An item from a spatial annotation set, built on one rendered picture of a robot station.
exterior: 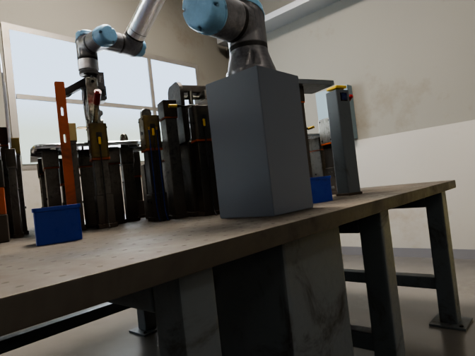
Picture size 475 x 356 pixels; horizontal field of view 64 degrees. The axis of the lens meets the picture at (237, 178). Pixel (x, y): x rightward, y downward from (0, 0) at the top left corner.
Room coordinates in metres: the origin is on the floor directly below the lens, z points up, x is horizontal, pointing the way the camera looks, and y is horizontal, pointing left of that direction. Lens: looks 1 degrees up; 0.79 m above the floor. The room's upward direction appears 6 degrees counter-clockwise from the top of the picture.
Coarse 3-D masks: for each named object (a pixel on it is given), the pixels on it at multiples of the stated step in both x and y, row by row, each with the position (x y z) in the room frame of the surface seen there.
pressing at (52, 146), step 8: (312, 136) 1.94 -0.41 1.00; (40, 144) 1.27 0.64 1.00; (48, 144) 1.27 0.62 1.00; (56, 144) 1.28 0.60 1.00; (80, 144) 1.32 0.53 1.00; (112, 144) 1.37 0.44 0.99; (120, 144) 1.39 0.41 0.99; (128, 144) 1.40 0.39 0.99; (136, 144) 1.50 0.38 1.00; (32, 152) 1.37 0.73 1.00; (40, 152) 1.42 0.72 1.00
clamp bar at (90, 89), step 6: (90, 78) 1.28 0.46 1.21; (96, 78) 1.29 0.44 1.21; (90, 84) 1.29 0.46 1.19; (96, 84) 1.29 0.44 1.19; (90, 90) 1.29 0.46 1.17; (90, 96) 1.29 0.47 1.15; (90, 102) 1.29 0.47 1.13; (90, 108) 1.29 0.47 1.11; (90, 114) 1.30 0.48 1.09; (90, 120) 1.30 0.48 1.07
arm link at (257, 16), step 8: (240, 0) 1.07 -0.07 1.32; (248, 0) 1.07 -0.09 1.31; (256, 0) 1.09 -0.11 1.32; (248, 8) 1.05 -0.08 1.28; (256, 8) 1.08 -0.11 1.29; (248, 16) 1.05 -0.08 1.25; (256, 16) 1.08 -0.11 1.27; (264, 16) 1.12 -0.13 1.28; (248, 24) 1.05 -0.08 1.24; (256, 24) 1.08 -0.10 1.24; (264, 24) 1.11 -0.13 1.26; (240, 32) 1.05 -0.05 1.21; (248, 32) 1.07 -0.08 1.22; (256, 32) 1.08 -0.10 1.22; (264, 32) 1.10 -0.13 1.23; (232, 40) 1.08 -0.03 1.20; (240, 40) 1.08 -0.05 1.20; (264, 40) 1.10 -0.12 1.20
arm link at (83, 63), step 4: (80, 60) 1.42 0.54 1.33; (84, 60) 1.41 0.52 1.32; (88, 60) 1.41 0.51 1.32; (92, 60) 1.42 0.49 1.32; (96, 60) 1.44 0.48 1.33; (80, 64) 1.42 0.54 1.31; (84, 64) 1.41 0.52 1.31; (88, 64) 1.41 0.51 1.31; (92, 64) 1.42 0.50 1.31; (96, 64) 1.44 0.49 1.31; (80, 68) 1.42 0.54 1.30; (84, 68) 1.41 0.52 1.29; (88, 68) 1.42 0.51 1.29; (92, 68) 1.42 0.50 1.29; (96, 68) 1.43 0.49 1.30
